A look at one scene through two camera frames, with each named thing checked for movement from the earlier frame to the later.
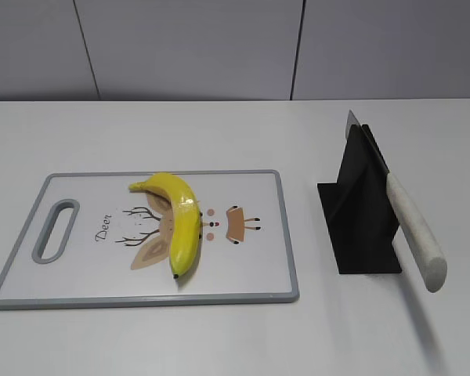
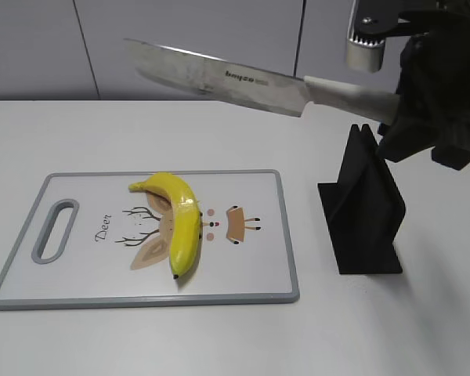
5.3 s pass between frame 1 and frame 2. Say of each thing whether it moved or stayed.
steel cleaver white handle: moved
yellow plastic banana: stayed
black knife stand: stayed
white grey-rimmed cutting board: stayed
